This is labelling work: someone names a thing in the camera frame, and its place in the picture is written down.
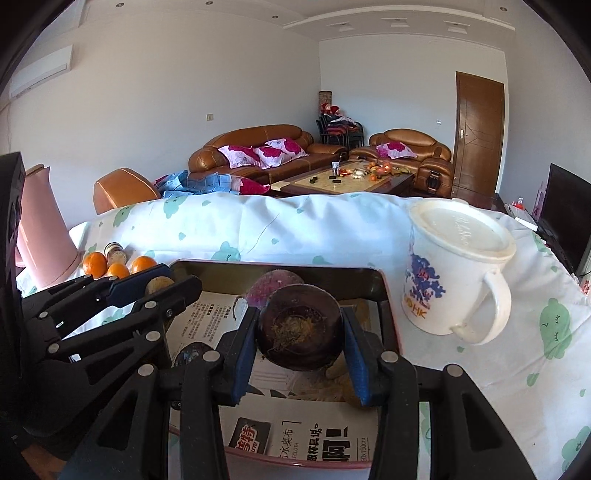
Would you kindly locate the clear glass jar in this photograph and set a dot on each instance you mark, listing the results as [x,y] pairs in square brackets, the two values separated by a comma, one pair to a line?
[335,170]

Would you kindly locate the printed paper leaflet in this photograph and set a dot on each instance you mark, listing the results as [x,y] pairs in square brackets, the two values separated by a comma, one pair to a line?
[300,434]

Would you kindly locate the wooden coffee table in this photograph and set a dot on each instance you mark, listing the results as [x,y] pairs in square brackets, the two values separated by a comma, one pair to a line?
[341,184]

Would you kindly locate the dark maroon passion fruit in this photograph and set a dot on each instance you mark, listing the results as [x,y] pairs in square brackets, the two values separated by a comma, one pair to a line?
[300,323]

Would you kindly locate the purple round radish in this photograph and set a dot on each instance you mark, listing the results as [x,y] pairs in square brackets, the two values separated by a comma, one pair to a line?
[270,286]

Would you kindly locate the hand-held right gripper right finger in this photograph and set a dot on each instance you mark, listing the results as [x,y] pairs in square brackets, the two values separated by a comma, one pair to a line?
[358,369]

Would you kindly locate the brown leather armchair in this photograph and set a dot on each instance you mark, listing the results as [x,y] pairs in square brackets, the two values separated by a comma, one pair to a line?
[415,138]

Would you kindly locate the brown leather sofa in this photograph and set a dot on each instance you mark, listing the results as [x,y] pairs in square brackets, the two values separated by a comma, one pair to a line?
[258,134]

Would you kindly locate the white cloud-print tablecloth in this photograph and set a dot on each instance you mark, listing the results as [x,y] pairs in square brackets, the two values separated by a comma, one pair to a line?
[323,221]

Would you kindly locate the small glass jar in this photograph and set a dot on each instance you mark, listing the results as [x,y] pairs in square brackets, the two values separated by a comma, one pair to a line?
[115,253]

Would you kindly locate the black television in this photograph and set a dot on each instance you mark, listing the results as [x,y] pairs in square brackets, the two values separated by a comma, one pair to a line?
[565,212]

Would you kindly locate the blue plaid blanket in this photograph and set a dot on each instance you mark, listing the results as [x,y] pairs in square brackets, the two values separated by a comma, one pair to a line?
[207,182]

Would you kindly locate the brown wooden door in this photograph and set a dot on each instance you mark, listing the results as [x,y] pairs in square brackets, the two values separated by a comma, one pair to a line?
[478,138]

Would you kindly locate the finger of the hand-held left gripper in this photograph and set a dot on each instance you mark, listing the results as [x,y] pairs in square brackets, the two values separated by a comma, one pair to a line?
[184,293]
[129,286]

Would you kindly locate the brown leather chair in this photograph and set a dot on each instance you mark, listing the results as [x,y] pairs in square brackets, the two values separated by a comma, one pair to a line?
[124,189]

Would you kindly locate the pink floral pillow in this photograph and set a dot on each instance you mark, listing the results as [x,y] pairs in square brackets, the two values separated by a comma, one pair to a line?
[397,150]
[240,156]
[281,150]

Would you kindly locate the white mug lid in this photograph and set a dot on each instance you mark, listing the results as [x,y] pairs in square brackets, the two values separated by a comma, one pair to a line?
[461,230]

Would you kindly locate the white printed mug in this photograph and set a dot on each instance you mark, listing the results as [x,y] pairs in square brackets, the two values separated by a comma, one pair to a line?
[438,300]

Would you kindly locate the dark purple fruit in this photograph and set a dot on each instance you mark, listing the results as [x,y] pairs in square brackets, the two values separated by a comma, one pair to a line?
[191,355]

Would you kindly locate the stacked dark chairs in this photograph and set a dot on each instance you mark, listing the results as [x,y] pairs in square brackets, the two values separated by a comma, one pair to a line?
[339,131]

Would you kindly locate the white air conditioner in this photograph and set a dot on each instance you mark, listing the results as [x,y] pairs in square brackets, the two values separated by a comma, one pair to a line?
[41,71]

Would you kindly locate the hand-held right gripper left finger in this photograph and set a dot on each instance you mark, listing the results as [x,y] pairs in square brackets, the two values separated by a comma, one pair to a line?
[242,369]

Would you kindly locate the brown kiwi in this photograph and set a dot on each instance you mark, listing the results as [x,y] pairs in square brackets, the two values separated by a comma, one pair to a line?
[159,285]

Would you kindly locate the pink tin box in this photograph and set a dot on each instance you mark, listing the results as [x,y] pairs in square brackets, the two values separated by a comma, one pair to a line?
[217,273]

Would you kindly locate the pink electric kettle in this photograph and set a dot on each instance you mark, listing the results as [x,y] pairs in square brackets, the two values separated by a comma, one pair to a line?
[46,240]

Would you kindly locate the tall patterned vase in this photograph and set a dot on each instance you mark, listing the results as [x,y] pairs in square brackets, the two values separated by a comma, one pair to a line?
[325,99]

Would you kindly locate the orange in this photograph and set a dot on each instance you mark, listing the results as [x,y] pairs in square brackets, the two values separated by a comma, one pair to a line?
[118,270]
[143,264]
[94,265]

